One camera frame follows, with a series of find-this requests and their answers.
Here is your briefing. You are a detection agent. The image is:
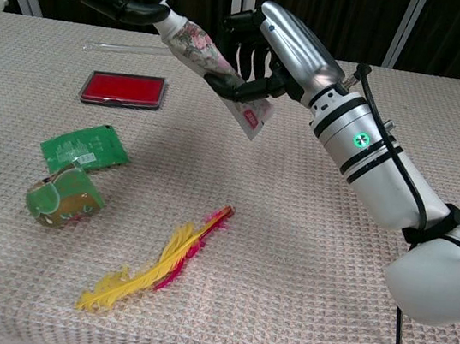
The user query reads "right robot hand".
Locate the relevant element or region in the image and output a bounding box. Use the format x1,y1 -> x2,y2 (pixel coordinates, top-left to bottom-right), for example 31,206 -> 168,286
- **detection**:
200,0 -> 355,118

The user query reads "clear glass tube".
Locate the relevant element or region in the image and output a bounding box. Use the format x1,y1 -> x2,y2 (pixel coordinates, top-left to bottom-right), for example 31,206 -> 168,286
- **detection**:
81,34 -> 174,65

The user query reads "red ink pad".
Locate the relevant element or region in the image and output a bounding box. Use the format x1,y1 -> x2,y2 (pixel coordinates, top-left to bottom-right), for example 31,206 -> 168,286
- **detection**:
77,65 -> 170,116

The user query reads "green foil packet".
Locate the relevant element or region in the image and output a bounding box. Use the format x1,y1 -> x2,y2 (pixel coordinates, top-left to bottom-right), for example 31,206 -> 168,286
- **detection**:
35,114 -> 136,186

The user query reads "beige waffle tablecloth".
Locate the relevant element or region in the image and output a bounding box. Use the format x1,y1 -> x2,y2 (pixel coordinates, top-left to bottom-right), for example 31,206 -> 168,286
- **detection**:
0,9 -> 460,344

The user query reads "red feather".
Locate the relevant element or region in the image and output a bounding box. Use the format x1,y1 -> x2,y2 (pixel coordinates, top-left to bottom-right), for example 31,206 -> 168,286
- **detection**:
151,195 -> 237,301

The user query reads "green gold crushed carton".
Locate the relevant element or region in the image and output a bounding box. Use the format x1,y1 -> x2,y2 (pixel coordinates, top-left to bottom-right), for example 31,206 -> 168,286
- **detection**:
21,158 -> 111,236

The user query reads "yellow feather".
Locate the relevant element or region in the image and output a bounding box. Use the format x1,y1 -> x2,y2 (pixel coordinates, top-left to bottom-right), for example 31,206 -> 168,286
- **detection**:
75,206 -> 210,329

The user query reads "black cable strap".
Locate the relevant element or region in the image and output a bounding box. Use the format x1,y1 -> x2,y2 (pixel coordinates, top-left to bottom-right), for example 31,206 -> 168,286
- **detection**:
399,197 -> 460,253

